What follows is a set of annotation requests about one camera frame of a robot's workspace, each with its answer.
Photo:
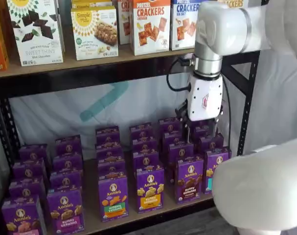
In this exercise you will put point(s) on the purple Annie's snack box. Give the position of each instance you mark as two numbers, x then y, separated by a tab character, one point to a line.
26	188
28	170
210	143
67	162
141	132
65	181
169	126
111	172
181	151
33	153
202	133
145	160
110	161
200	123
108	149
144	146
171	138
107	133
68	145

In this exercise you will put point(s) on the blue sea salt crackers box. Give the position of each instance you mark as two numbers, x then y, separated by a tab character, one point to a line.
183	24

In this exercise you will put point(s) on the purple Annie's box yellow label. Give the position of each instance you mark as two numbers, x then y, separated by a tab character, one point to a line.
150	191

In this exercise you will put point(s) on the purple chocolate bunny grahams box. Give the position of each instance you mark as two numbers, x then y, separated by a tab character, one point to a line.
189	181

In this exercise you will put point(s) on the white Sweet Thins box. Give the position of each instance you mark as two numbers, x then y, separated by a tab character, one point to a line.
35	36
61	24

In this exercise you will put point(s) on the orange cheddar pretzel crackers box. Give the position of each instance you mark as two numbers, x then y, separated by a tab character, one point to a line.
124	22
150	27

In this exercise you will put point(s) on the purple Annie's box pink label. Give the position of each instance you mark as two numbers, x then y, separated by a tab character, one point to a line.
21	215

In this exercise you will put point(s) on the almond flour bar box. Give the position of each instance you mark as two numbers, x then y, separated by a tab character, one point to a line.
92	3
94	34

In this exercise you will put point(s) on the purple Annie's box green label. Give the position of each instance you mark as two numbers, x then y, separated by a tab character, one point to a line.
113	195

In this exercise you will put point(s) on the black metal shelving rack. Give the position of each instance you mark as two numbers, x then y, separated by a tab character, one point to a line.
65	82

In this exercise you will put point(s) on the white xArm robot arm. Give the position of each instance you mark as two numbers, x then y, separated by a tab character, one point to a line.
219	29

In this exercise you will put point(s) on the yellow honey mustard crackers box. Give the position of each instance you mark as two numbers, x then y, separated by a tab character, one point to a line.
232	3

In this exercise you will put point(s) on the purple Annie's box teal label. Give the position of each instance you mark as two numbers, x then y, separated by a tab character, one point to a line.
216	159

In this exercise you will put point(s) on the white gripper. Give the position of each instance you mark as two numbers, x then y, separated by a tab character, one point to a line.
204	98

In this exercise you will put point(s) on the purple Annie's bunny grahams box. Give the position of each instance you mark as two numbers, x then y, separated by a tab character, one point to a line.
65	210

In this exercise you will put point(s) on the white sheet with teal print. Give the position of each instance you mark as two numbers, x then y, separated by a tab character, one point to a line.
65	110

